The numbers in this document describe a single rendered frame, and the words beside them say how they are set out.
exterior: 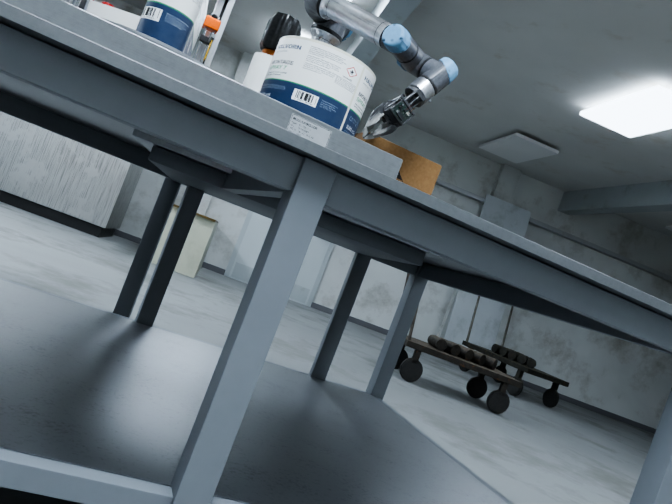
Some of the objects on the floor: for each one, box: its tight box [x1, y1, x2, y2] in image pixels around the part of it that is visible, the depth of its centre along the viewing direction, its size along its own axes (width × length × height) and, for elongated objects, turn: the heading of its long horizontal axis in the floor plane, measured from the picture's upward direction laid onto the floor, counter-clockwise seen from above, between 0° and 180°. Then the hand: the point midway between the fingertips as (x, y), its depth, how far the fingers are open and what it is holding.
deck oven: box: [0, 111, 143, 237], centre depth 814 cm, size 170×130×218 cm
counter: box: [151, 204, 218, 278], centre depth 804 cm, size 67×202×69 cm, turn 96°
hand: (365, 135), depth 195 cm, fingers closed
